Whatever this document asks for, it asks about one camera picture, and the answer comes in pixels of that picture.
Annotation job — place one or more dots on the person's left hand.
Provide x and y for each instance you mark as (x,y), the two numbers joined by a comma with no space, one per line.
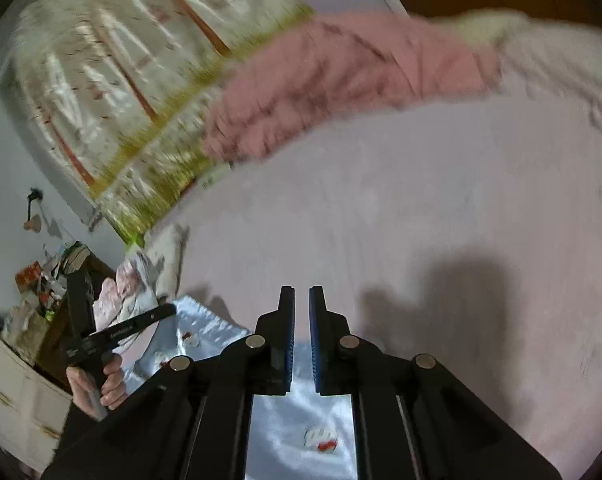
(115,385)

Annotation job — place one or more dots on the pink quilt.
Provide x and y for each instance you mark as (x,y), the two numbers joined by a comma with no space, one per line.
(331,75)

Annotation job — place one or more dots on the pile of folded clothes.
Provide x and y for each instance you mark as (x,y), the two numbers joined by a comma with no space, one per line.
(137,280)

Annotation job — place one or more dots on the tree print curtain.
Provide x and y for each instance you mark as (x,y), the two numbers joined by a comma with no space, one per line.
(106,60)

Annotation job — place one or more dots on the pile of papers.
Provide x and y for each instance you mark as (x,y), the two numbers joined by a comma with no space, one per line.
(23,330)

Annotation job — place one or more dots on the stack of books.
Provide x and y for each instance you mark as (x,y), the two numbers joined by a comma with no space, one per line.
(73,257)

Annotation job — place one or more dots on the dark wooden desk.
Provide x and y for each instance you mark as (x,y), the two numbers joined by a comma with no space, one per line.
(56,345)

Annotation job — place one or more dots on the red box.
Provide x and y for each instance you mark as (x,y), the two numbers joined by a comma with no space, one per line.
(28,276)

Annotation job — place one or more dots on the wall lamp with pink shade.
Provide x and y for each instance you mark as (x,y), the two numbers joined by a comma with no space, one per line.
(33,222)

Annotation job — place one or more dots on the white cabinet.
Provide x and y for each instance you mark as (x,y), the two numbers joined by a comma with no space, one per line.
(11,400)

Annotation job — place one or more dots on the light blue satin pants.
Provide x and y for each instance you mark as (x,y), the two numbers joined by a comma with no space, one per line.
(301,425)

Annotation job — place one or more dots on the pink folded garment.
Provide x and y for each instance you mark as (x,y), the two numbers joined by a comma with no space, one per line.
(108,297)

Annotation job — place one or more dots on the cream towel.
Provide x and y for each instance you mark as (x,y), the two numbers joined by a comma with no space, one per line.
(167,260)

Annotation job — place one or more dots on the pale pillow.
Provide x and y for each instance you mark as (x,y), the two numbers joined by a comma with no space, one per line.
(546,50)

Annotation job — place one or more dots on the pink bed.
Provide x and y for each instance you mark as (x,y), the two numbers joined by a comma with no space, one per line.
(431,200)

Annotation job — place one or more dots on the long white green item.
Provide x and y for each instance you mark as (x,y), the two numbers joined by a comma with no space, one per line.
(213,176)

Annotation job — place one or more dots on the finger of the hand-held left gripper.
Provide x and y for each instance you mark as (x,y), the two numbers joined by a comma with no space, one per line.
(156,316)

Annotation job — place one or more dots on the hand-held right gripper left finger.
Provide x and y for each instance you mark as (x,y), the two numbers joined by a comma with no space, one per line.
(290,342)

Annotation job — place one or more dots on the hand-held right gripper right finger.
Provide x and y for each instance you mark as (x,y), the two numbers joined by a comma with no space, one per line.
(315,345)

